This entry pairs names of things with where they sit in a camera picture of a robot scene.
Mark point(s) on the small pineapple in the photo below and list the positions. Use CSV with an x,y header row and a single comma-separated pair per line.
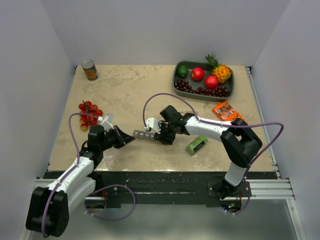
x,y
219,70

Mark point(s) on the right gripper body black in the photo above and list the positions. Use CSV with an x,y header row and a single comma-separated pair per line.
x,y
167,133

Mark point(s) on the red apple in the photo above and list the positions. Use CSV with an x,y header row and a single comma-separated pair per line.
x,y
197,74
211,82

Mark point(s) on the green lime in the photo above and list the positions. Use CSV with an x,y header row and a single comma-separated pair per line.
x,y
182,71

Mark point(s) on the red apple left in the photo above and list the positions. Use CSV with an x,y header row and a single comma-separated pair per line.
x,y
197,74

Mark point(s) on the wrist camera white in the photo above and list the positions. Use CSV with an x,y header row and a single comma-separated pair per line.
x,y
152,124
106,122

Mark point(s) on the dark green tray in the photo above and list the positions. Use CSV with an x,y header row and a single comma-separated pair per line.
x,y
230,83

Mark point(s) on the green cylindrical bottle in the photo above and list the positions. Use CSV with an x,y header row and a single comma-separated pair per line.
x,y
196,144

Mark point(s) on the red cherry tomato bunch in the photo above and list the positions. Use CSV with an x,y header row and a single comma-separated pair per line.
x,y
89,114

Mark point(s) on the dark red grape bunch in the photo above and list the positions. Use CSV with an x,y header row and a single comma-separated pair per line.
x,y
184,86

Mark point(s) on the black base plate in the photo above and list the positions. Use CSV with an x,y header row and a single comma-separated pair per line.
x,y
159,188

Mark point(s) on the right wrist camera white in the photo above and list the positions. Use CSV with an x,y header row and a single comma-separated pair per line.
x,y
152,124

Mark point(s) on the tin can orange label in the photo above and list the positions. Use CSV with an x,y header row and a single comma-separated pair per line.
x,y
90,69

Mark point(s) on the red apple right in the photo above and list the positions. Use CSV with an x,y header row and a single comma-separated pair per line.
x,y
211,82

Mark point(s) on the orange snack packet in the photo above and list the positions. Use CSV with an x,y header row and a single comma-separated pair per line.
x,y
225,112

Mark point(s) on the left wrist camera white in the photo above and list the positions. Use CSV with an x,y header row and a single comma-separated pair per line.
x,y
106,122

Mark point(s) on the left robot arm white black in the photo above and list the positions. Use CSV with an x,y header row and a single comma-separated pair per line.
x,y
50,206

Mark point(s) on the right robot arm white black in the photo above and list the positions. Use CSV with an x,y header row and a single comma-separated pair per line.
x,y
239,140

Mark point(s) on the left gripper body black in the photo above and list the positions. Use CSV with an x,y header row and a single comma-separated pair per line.
x,y
112,139

